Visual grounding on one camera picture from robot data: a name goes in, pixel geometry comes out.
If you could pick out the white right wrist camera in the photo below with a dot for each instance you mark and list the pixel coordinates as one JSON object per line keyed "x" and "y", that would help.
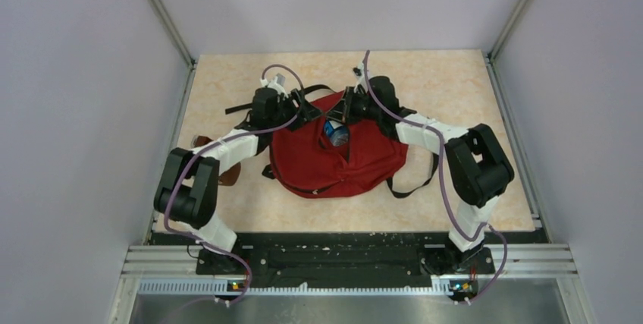
{"x": 359, "y": 73}

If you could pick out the brown leather case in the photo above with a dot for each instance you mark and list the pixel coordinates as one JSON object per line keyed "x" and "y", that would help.
{"x": 227, "y": 178}

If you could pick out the aluminium frame rail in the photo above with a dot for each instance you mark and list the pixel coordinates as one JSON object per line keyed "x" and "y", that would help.
{"x": 170, "y": 270}

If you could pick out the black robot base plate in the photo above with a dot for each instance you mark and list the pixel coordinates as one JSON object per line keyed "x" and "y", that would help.
{"x": 340, "y": 260}

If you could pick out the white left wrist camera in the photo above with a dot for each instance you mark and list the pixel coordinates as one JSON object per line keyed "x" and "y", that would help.
{"x": 275, "y": 83}

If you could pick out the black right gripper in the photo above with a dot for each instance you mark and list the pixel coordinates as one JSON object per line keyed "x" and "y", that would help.
{"x": 342, "y": 111}

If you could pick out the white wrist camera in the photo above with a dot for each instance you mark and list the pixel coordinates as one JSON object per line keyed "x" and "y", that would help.
{"x": 359, "y": 73}
{"x": 275, "y": 83}

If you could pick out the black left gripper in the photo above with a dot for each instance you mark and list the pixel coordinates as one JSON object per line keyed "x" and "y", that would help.
{"x": 308, "y": 112}

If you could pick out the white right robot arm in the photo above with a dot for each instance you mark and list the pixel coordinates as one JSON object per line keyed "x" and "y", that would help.
{"x": 473, "y": 169}

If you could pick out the red student backpack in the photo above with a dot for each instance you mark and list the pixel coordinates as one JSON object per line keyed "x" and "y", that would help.
{"x": 306, "y": 164}

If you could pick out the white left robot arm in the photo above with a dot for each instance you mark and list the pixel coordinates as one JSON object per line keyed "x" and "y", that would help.
{"x": 187, "y": 192}

